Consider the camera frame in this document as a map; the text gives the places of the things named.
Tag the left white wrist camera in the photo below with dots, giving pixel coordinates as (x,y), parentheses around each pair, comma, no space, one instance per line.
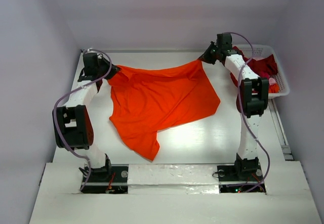
(89,50)

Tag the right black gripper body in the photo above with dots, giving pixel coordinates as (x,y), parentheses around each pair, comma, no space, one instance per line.
(207,54)

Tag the orange t shirt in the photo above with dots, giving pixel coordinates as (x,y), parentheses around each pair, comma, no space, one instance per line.
(147,101)

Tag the small orange garment in basket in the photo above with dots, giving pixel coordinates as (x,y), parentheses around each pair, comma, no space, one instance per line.
(274,88)

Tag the dark red t shirt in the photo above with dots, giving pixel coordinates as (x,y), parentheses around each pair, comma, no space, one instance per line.
(268,65)

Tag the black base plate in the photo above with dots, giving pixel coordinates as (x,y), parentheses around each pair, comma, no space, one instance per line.
(232,181)
(103,182)

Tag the pink garment in basket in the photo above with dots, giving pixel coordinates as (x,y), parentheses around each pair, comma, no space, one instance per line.
(271,80)

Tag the white plastic basket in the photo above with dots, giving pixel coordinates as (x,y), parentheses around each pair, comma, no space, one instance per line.
(261,51)

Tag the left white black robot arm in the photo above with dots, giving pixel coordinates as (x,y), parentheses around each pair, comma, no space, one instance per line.
(72,125)

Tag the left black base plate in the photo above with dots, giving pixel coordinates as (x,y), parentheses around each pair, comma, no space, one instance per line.
(103,182)

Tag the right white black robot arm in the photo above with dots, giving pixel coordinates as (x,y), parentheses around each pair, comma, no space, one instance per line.
(251,102)

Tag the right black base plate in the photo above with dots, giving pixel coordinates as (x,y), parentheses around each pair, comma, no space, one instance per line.
(232,181)

